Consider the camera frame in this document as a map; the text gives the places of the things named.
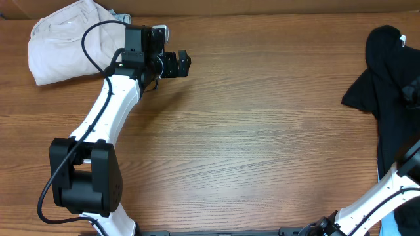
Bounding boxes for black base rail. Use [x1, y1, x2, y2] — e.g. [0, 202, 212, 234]
[140, 227, 310, 236]

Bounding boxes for folded light blue jeans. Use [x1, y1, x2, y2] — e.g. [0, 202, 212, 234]
[108, 9, 132, 24]

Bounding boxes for light blue cloth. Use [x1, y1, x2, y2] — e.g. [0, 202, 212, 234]
[377, 173, 403, 236]

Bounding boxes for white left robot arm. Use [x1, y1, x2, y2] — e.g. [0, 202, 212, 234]
[37, 24, 191, 236]

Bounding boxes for black garment pile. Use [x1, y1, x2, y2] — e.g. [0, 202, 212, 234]
[341, 24, 420, 236]

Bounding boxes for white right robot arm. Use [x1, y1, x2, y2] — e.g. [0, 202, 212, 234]
[308, 138, 419, 236]

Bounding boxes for folded white garment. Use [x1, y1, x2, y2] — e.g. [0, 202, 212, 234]
[28, 0, 125, 86]

